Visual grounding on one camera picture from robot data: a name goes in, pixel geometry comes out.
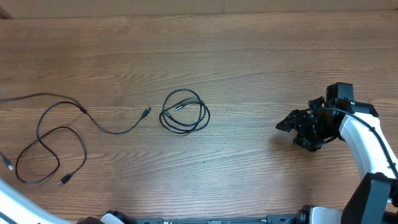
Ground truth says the black micro USB cable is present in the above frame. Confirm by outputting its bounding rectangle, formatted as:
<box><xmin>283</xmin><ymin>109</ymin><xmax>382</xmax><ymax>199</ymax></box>
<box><xmin>0</xmin><ymin>92</ymin><xmax>152</xmax><ymax>171</ymax></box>

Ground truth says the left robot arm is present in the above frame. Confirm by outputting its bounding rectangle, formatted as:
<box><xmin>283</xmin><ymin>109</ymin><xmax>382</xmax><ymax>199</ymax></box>
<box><xmin>1</xmin><ymin>179</ymin><xmax>137</xmax><ymax>224</ymax></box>

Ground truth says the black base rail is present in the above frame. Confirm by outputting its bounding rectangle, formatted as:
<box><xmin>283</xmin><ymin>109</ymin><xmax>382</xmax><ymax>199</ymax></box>
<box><xmin>132</xmin><ymin>213</ymin><xmax>310</xmax><ymax>224</ymax></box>

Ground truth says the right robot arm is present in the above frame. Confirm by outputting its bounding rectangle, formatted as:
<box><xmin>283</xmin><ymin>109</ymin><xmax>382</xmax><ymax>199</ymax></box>
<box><xmin>276</xmin><ymin>82</ymin><xmax>397</xmax><ymax>223</ymax></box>

